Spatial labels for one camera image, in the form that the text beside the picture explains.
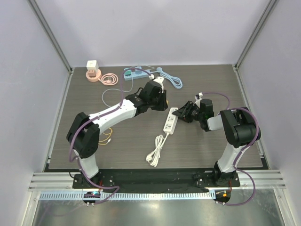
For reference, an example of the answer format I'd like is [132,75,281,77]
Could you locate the white cable duct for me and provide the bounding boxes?
[39,190,216,201]

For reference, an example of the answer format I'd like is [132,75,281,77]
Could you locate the green plug adapter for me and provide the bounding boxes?
[124,70,131,76]

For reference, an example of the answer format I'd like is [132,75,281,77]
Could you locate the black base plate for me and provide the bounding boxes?
[71,168,241,189]

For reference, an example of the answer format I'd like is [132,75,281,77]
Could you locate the aluminium frame rail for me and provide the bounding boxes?
[28,170,286,191]

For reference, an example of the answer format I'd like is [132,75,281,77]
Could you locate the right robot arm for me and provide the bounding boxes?
[173,99,261,187]

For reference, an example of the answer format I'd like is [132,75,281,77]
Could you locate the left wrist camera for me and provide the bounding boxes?
[149,74,165,87]

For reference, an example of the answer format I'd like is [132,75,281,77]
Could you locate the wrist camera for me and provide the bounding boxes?
[195,92,203,101]
[149,74,165,87]

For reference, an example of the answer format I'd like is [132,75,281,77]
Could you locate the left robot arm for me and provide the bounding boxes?
[66,77,168,188]

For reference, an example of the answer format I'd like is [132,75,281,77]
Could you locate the yellow charger with cable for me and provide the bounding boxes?
[98,128,113,145]

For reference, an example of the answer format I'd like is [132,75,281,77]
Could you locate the white cube adapter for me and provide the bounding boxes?
[86,60,99,73]

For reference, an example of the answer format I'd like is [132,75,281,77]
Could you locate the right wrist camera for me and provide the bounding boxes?
[195,92,203,101]

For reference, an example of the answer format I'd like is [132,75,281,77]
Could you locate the pink round socket base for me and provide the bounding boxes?
[86,69,119,86]

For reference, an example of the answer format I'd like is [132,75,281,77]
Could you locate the blue power strip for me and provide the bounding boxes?
[123,66,183,90]

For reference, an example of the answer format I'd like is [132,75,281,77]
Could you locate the white power strip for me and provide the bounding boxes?
[146,107,179,167]

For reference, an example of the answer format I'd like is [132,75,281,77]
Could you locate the blue charger with white cable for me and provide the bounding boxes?
[102,64,155,107]

